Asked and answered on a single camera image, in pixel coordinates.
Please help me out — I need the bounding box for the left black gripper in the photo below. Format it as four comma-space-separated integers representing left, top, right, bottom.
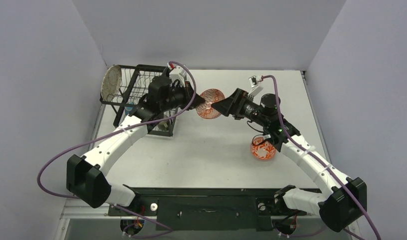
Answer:
160, 81, 205, 113

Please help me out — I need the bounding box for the red patterned upturned bowl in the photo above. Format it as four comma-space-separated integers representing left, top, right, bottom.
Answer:
196, 88, 225, 120

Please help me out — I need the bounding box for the olive green ceramic mug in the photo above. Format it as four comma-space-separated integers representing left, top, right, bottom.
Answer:
157, 120, 172, 131

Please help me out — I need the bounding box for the black wire dish rack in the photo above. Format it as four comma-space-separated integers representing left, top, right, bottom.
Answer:
99, 64, 183, 137

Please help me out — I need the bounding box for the speckled oval plate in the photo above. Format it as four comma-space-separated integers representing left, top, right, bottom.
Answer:
100, 65, 122, 102

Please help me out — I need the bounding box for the white and blue cup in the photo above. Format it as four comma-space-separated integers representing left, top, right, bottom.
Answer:
124, 104, 135, 115

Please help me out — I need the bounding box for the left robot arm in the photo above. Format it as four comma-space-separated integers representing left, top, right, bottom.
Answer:
66, 76, 205, 215

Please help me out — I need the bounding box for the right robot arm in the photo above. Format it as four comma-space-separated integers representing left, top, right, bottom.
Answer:
211, 88, 367, 232

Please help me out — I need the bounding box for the orange floral bowl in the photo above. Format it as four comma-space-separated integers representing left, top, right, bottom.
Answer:
250, 135, 277, 161

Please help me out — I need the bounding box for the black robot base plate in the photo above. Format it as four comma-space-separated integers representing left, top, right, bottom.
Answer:
128, 187, 307, 232

